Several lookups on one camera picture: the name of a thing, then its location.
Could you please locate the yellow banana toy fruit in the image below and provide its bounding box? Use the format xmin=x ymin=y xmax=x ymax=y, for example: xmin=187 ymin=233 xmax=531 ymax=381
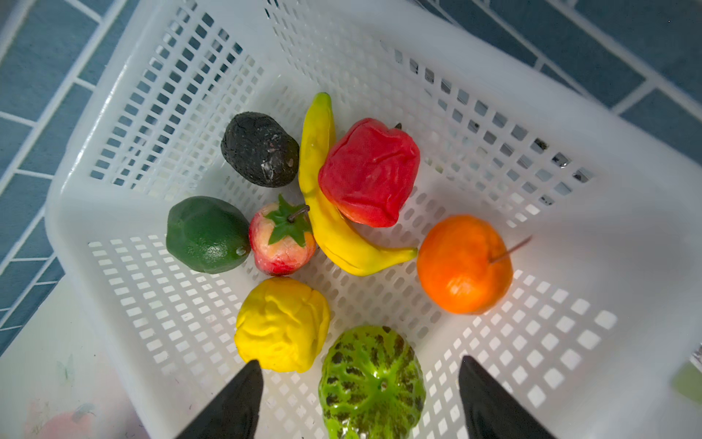
xmin=298 ymin=93 xmax=419 ymax=276

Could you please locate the red wax apple toy fruit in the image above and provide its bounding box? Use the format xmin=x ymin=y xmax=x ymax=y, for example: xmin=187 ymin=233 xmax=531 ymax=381
xmin=249 ymin=194 xmax=317 ymax=276

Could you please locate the light green bumpy toy fruit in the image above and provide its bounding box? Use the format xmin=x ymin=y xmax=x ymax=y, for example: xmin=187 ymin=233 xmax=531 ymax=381
xmin=318 ymin=326 xmax=426 ymax=438

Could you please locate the white plastic mesh basket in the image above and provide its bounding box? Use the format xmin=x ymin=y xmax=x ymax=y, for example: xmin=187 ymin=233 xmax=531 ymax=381
xmin=47 ymin=1 xmax=701 ymax=438

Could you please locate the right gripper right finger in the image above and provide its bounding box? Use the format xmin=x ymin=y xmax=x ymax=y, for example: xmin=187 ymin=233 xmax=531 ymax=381
xmin=458 ymin=356 xmax=555 ymax=439

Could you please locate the orange toy fruit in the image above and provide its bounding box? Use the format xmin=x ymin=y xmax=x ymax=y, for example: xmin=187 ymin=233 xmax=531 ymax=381
xmin=417 ymin=215 xmax=532 ymax=315

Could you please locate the yellow lemon toy fruit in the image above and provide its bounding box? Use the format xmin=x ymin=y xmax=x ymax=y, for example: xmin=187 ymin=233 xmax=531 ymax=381
xmin=234 ymin=277 xmax=331 ymax=373

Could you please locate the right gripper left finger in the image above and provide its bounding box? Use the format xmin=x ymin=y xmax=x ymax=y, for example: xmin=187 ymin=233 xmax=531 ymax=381
xmin=177 ymin=360 xmax=264 ymax=439

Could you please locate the black avocado toy fruit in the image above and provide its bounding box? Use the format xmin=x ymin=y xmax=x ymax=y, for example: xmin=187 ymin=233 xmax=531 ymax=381
xmin=220 ymin=112 xmax=300 ymax=188

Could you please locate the red strawberry toy fruit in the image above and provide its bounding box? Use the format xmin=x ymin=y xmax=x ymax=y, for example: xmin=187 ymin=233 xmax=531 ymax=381
xmin=318 ymin=118 xmax=420 ymax=228

